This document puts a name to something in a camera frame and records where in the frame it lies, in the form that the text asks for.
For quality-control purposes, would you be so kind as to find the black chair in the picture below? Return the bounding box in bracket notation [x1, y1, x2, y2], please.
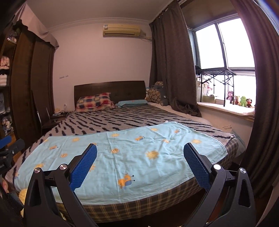
[31, 90, 67, 135]

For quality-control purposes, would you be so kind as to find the right dark curtain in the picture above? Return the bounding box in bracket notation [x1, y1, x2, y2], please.
[232, 1, 278, 197]

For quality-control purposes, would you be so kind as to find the black zigzag patterned blanket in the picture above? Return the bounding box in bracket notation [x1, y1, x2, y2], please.
[5, 105, 238, 184]

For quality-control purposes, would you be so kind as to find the dark wooden wardrobe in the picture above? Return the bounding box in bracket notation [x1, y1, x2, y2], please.
[1, 20, 55, 148]

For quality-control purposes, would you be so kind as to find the colourful checkered pillow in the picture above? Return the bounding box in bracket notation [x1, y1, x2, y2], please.
[76, 93, 115, 113]

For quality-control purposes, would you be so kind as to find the green frog plush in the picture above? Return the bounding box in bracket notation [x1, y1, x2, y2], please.
[239, 96, 247, 107]

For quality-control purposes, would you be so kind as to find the light blue cartoon sheet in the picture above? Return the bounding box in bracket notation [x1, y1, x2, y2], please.
[14, 122, 227, 205]

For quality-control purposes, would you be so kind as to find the pink monkey plush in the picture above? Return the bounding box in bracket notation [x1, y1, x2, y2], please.
[226, 91, 234, 104]

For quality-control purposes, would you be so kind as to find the teal flat pillow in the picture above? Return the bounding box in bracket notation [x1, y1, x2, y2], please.
[116, 99, 148, 108]

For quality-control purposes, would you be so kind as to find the dark wooden headboard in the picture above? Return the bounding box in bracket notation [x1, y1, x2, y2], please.
[74, 80, 146, 107]

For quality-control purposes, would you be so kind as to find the black metal window rack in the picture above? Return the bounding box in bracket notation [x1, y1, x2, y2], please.
[195, 65, 237, 107]

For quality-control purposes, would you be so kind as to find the brown patterned cushion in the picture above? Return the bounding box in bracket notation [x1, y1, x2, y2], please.
[145, 81, 169, 106]

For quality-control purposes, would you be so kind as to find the dark brown curtain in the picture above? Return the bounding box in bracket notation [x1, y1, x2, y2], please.
[149, 1, 201, 117]

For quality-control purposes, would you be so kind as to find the wall air conditioner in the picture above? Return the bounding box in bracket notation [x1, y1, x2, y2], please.
[103, 24, 141, 37]

